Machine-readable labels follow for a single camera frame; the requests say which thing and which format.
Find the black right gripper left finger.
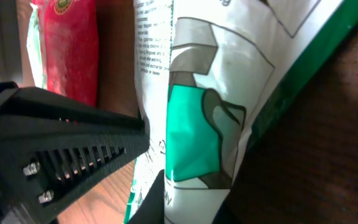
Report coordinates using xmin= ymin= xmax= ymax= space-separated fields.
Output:
xmin=0 ymin=82 xmax=149 ymax=223

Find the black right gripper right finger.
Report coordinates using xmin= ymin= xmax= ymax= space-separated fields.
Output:
xmin=128 ymin=170 xmax=165 ymax=224

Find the white small packet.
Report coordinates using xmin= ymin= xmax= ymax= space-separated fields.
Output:
xmin=26 ymin=3 xmax=47 ymax=90

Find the red snack bag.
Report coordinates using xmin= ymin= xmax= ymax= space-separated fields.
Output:
xmin=31 ymin=0 xmax=99 ymax=106

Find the green white 3M package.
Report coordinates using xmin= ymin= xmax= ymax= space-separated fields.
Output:
xmin=124 ymin=0 xmax=358 ymax=223

